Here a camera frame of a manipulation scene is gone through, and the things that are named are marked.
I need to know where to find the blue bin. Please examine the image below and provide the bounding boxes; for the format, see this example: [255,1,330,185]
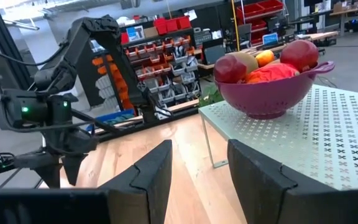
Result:
[87,108,136,131]

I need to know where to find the magenta colander bowl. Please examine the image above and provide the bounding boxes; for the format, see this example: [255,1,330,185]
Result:
[213,60,336,121]

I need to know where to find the parts bin rack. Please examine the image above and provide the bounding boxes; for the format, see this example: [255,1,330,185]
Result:
[85,17,202,122]

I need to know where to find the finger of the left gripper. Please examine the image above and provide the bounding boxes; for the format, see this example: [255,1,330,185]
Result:
[13,151,62,189]
[62,154,87,187]

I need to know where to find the olive-brown round fruit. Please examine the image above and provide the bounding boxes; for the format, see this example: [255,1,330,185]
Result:
[228,51,260,75]

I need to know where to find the yellow-orange mango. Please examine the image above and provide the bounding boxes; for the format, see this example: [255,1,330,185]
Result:
[255,49,275,68]

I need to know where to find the green leafy plant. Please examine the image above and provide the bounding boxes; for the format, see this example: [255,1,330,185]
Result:
[198,83,226,108]

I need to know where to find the laptop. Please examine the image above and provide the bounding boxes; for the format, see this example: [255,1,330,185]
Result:
[261,32,280,47]

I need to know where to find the black frame post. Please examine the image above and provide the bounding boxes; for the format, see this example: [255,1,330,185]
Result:
[0,0,34,91]

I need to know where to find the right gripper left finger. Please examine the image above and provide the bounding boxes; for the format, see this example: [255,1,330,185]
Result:
[99,139,173,224]

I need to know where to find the dark red pointed fruit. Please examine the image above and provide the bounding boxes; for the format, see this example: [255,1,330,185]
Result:
[213,54,247,84]

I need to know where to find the orange bell pepper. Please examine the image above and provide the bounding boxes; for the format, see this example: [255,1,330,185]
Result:
[245,63,300,85]

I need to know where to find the yellow hanging cable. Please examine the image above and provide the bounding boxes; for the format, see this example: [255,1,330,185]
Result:
[231,0,241,52]

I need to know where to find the red storage bins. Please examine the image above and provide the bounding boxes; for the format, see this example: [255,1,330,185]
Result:
[236,0,284,19]

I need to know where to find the pale green perforated metal shelf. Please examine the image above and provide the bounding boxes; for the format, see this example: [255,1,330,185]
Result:
[198,83,358,191]

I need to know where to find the large dark red fruit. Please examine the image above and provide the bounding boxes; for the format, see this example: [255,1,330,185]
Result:
[280,39,319,73]

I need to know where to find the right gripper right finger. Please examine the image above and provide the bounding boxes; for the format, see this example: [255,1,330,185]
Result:
[227,138,300,224]

